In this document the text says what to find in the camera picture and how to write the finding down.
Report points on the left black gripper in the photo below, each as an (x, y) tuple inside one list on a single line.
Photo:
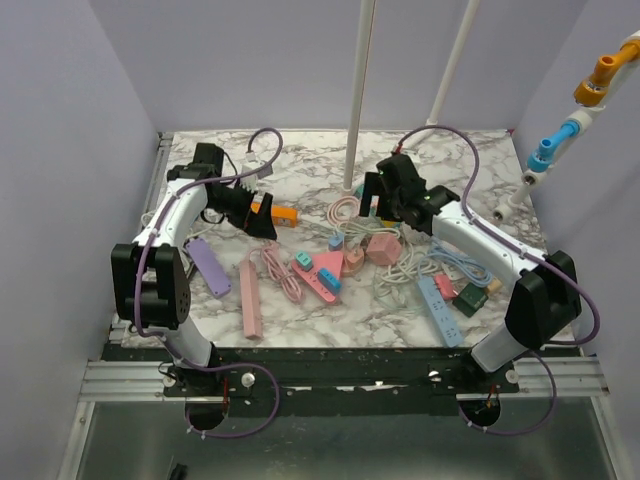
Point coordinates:
[(261, 224)]

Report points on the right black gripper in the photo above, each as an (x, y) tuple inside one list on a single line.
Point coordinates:
[(375, 186)]

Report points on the teal small plug adapter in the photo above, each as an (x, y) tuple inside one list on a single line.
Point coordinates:
[(304, 260)]

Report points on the pink long power strip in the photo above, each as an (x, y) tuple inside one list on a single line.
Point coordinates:
[(250, 301)]

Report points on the pink cube socket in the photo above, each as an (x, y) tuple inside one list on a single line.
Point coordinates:
[(384, 249)]

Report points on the purple power strip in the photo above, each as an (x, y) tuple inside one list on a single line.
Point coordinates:
[(209, 267)]

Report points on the pink triangular socket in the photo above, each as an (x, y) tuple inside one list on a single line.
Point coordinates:
[(331, 260)]

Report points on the blue small plug adapter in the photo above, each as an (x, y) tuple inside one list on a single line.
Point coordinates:
[(330, 282)]

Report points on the dark green cube socket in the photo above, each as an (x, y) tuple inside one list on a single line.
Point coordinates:
[(470, 300)]

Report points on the light blue power strip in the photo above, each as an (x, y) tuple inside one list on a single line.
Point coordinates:
[(440, 313)]

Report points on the beige cube socket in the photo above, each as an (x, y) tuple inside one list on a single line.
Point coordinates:
[(493, 287)]

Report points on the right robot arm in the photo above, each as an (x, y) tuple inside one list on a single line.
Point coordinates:
[(544, 296)]

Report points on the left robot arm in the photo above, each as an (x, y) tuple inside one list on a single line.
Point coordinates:
[(150, 284)]

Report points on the orange white cube socket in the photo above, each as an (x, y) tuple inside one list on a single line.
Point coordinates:
[(279, 215)]

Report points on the pink round socket base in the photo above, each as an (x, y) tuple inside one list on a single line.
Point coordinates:
[(353, 261)]

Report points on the small pink flat socket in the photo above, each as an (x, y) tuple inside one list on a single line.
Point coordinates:
[(445, 286)]

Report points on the white PVC pipe stand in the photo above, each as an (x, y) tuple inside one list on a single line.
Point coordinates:
[(363, 47)]

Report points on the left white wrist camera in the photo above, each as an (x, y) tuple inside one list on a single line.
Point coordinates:
[(255, 172)]

